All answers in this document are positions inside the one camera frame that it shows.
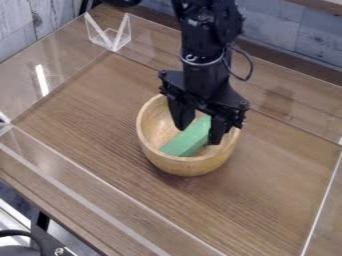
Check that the green rectangular stick block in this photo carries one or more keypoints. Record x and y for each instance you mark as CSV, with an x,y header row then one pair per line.
x,y
185,144

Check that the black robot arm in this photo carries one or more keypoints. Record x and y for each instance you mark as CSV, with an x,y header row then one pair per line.
x,y
210,26

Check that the clear acrylic corner bracket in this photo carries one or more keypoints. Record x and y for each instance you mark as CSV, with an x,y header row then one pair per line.
x,y
109,38

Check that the black metal table frame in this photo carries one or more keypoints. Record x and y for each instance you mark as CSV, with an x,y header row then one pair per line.
x,y
51,247

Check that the wooden bowl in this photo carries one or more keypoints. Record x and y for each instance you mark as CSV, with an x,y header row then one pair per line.
x,y
156,129

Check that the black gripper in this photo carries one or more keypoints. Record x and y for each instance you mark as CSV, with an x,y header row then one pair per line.
x,y
202,89

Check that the clear acrylic tray wall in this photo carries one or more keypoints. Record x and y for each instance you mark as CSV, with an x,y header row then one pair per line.
x,y
118,225

